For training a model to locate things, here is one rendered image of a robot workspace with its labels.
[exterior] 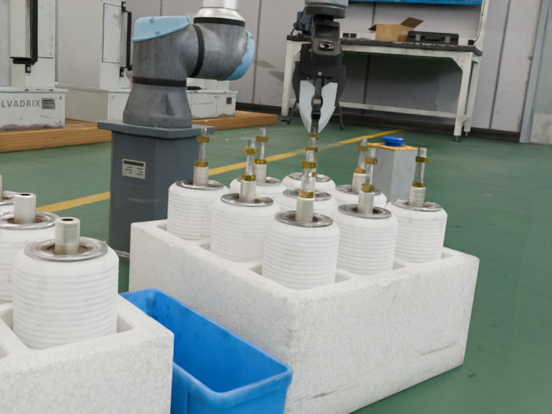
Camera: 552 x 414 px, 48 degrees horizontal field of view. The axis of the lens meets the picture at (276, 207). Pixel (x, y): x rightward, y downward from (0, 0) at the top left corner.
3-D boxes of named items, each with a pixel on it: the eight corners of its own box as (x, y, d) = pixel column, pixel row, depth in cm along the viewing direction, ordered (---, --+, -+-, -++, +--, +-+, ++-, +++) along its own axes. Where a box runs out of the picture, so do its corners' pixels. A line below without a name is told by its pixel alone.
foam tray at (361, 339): (126, 328, 103) (130, 223, 99) (299, 289, 128) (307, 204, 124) (281, 443, 74) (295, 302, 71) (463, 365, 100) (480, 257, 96)
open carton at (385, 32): (381, 45, 579) (384, 19, 575) (420, 46, 556) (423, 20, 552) (365, 42, 556) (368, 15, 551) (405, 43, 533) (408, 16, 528)
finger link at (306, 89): (310, 130, 115) (316, 80, 113) (311, 133, 109) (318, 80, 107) (292, 128, 115) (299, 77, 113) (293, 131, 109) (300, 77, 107)
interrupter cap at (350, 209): (383, 223, 83) (384, 218, 82) (329, 214, 86) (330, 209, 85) (397, 214, 89) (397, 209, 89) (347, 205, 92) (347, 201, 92)
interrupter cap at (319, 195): (322, 205, 91) (323, 200, 91) (274, 197, 94) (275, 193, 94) (337, 197, 98) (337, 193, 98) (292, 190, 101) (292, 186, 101)
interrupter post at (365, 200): (370, 217, 86) (372, 194, 85) (353, 214, 87) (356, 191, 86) (374, 214, 88) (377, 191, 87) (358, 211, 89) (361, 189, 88)
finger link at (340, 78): (343, 106, 110) (347, 55, 108) (344, 107, 108) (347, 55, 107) (316, 105, 110) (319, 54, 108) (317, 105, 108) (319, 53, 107)
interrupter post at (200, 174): (204, 189, 96) (205, 167, 95) (190, 187, 96) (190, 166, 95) (209, 186, 98) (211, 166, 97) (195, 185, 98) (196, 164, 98)
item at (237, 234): (201, 330, 87) (209, 205, 84) (209, 305, 97) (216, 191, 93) (269, 336, 88) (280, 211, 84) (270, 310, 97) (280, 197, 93)
